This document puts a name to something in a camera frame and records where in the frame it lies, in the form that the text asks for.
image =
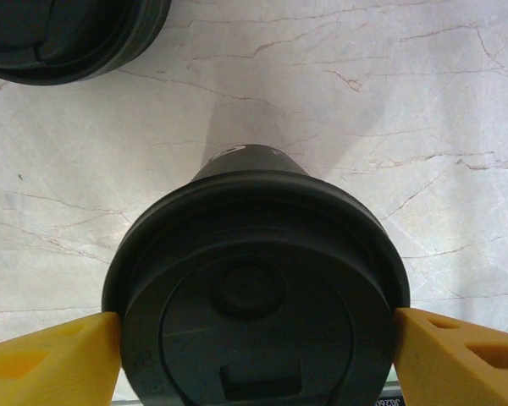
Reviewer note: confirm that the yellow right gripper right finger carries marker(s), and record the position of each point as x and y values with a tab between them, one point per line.
461	363

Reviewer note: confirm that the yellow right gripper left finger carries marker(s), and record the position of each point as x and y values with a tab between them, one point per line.
51	368

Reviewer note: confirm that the single paper cup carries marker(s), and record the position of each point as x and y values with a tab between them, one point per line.
254	304

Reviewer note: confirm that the stack of black lids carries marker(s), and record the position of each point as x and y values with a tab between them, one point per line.
67	34

